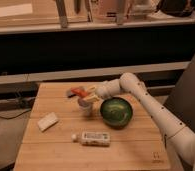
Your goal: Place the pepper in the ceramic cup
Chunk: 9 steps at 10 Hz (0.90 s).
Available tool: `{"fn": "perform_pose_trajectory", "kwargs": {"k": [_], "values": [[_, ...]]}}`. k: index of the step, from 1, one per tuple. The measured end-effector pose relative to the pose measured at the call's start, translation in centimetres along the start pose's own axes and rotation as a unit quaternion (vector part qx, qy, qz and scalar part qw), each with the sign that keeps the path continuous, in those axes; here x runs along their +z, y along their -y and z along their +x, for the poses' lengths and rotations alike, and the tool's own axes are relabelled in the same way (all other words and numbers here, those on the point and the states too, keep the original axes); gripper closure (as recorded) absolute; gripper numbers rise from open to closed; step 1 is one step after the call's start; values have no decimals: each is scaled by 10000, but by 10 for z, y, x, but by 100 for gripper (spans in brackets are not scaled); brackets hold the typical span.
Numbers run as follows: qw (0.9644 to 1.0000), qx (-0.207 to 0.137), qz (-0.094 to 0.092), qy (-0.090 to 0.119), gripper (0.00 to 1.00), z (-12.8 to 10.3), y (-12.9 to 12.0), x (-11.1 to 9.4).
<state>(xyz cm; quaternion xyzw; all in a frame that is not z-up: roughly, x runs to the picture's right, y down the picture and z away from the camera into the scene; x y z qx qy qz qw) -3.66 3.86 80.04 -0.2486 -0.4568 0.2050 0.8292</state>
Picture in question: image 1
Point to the white plastic bottle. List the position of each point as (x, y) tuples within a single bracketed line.
[(92, 138)]

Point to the green bowl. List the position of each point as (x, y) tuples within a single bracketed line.
[(116, 112)]

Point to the grey sponge block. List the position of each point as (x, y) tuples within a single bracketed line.
[(69, 93)]

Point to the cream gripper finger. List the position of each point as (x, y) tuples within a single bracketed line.
[(91, 98), (91, 88)]

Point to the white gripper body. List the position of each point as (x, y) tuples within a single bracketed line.
[(104, 90)]

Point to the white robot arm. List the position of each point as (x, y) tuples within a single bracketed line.
[(175, 131)]

